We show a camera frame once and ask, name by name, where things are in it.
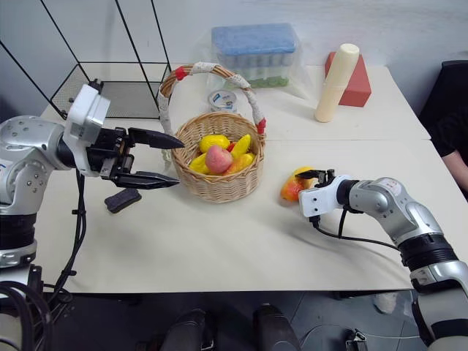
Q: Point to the person in black clothing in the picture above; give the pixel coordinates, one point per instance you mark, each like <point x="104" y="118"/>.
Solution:
<point x="449" y="109"/>

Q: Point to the orange yellow toy mango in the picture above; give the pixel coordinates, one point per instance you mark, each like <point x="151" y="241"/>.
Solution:
<point x="241" y="164"/>

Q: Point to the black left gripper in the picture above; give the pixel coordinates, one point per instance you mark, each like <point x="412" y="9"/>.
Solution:
<point x="106" y="146"/>

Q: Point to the cream cylinder tube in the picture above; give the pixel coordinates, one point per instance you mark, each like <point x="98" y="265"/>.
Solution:
<point x="336" y="84"/>

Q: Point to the pink toy peach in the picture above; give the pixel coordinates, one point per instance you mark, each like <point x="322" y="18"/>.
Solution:
<point x="218" y="159"/>

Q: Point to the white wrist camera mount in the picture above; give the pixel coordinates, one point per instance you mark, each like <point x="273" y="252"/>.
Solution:
<point x="318" y="199"/>
<point x="86" y="109"/>

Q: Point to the small red toy fruit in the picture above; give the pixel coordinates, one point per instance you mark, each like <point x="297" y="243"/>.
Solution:
<point x="231" y="147"/>

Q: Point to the yellow toy banana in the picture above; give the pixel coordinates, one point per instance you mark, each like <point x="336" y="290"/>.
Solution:
<point x="241" y="145"/>

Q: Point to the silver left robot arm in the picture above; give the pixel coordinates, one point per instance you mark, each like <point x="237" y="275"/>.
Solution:
<point x="25" y="146"/>

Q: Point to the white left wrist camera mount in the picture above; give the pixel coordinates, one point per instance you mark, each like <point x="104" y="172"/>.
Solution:
<point x="86" y="109"/>

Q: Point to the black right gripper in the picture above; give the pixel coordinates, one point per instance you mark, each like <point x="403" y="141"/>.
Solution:
<point x="323" y="177"/>

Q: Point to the dark rounded shape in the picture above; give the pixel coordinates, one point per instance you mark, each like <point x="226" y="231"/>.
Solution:
<point x="188" y="331"/>

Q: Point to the yellow toy lemon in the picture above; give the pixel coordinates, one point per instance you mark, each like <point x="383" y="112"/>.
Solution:
<point x="214" y="142"/>

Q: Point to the red block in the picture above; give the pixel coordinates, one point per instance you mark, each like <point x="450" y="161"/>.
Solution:
<point x="356" y="87"/>

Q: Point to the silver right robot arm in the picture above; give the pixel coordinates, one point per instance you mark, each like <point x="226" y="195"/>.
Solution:
<point x="402" y="212"/>

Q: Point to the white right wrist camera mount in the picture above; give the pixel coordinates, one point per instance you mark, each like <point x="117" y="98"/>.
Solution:
<point x="318" y="199"/>

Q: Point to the clear box with blue lid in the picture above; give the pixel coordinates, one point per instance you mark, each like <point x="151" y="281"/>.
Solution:
<point x="252" y="44"/>

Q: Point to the red yellow toy mango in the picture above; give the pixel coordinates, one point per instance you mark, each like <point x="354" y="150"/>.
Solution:
<point x="290" y="190"/>

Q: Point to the black whiteboard eraser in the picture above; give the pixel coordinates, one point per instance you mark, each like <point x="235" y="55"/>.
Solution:
<point x="122" y="200"/>

